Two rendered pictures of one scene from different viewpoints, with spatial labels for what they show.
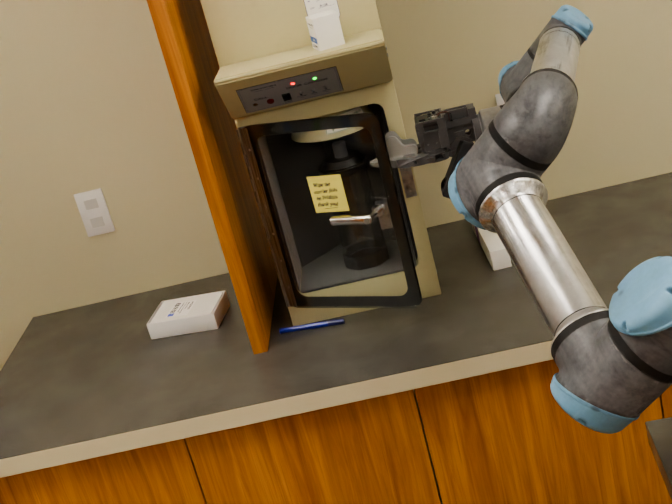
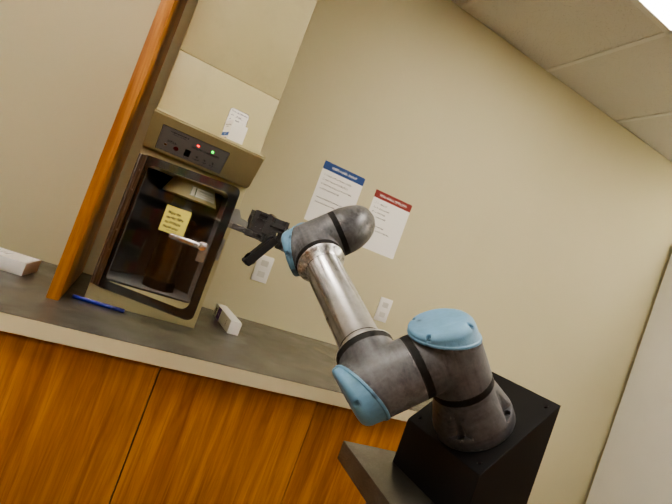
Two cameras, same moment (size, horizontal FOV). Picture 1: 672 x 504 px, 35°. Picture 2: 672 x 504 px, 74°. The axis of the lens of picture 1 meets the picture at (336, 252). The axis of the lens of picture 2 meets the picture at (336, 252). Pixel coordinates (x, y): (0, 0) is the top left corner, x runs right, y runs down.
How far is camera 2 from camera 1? 0.91 m
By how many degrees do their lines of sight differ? 36
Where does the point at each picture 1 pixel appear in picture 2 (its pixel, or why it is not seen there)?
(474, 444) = (174, 430)
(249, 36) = (185, 111)
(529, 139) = (353, 228)
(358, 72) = (237, 167)
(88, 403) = not seen: outside the picture
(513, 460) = (193, 454)
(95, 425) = not seen: outside the picture
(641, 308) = (445, 329)
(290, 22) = (212, 121)
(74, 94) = (22, 96)
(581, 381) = (371, 371)
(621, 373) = (407, 374)
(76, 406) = not seen: outside the picture
